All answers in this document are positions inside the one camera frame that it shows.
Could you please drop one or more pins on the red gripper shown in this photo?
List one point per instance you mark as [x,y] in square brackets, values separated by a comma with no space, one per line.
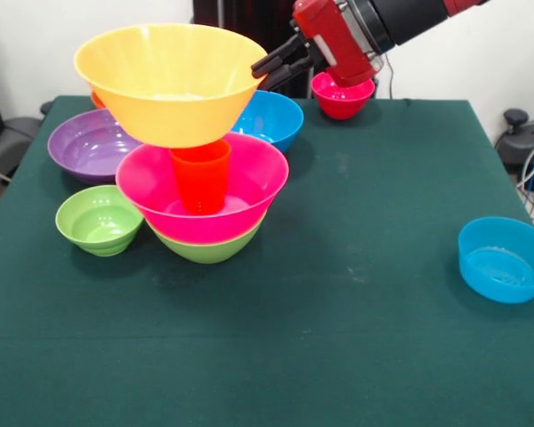
[334,40]

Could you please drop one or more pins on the large orange bowl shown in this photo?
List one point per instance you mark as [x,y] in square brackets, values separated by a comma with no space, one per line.
[169,102]

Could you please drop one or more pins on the orange cup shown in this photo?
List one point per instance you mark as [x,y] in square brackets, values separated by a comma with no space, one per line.
[200,182]

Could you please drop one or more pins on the large pink bowl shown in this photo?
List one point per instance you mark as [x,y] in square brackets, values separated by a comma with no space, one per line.
[147,182]

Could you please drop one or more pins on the medium green bowl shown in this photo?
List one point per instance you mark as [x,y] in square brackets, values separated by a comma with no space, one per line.
[209,251]

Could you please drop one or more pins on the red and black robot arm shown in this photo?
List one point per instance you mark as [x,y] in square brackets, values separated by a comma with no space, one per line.
[405,18]

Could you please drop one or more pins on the medium blue bowl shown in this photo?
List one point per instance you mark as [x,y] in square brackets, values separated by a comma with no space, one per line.
[276,115]

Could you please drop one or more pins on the small pink-red bowl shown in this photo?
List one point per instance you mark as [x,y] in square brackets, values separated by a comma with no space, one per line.
[342,100]

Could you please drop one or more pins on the small orange bowl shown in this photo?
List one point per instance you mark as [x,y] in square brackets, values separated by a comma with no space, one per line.
[96,100]

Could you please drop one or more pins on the purple bowl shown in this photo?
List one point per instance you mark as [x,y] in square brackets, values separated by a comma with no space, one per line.
[84,147]

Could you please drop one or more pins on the small green bowl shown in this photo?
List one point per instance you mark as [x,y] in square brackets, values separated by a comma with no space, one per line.
[95,220]

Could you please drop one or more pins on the black chair base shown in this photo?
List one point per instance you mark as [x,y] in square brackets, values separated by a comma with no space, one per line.
[516,147]
[18,133]

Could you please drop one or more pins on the dark green tablecloth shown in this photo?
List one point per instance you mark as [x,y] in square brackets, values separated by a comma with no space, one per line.
[293,333]

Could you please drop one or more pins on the small blue bowl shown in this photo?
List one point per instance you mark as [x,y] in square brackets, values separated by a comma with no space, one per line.
[503,267]

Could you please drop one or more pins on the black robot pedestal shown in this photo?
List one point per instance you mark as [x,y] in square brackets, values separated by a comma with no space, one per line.
[245,18]

